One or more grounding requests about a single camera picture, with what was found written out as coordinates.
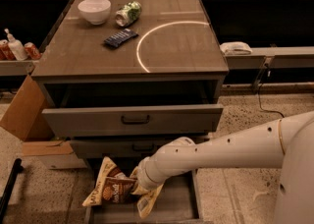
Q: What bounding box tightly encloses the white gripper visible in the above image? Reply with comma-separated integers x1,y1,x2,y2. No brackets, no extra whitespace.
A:
131,156,193,196

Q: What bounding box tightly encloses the brown chip bag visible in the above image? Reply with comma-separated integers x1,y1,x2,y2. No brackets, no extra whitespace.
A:
81,156,165,220

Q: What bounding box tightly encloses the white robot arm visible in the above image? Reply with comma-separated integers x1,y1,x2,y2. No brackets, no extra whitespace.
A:
137,111,314,224

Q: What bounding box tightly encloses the grey bottom drawer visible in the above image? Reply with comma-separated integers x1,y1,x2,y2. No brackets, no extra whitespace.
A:
84,172,201,224

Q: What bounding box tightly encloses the grey drawer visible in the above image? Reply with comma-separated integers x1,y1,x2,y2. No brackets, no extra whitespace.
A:
84,172,201,224
70,135,178,159
42,104,223,137

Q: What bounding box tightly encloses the grey middle drawer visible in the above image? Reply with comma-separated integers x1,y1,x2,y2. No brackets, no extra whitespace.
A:
70,135,178,159

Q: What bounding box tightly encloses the grey top drawer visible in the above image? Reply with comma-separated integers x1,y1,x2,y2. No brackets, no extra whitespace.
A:
42,104,223,137

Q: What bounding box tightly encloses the grey drawer cabinet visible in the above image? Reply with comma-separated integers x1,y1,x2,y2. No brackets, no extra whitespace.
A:
32,0,229,106

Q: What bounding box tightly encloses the black pole left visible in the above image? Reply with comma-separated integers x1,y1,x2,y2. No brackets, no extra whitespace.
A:
0,158,24,224

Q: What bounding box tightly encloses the brown cardboard box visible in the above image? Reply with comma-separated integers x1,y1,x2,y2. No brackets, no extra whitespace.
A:
0,76,86,170

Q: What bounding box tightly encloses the dark blue snack bar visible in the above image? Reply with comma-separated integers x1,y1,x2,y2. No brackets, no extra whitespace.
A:
104,28,138,48

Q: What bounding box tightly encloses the folded white cloth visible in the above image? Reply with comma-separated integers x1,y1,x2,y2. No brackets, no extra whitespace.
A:
220,41,252,55

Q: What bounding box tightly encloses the green crushed soda can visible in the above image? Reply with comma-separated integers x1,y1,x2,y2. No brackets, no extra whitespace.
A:
115,1,141,28

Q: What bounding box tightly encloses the red soda can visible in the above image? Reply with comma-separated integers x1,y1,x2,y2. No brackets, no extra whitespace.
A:
0,39,15,60
25,42,41,60

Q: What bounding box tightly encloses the white bowl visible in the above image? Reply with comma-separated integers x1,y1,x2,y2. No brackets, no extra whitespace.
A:
78,0,111,25

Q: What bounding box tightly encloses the white soap dispenser bottle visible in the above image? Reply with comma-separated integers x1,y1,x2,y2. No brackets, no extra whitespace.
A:
5,28,27,61

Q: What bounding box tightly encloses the red soda can left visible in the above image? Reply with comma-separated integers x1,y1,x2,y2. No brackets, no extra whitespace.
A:
0,39,15,60

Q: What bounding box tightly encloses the black power cable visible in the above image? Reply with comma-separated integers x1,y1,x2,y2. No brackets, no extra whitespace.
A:
256,67,286,119

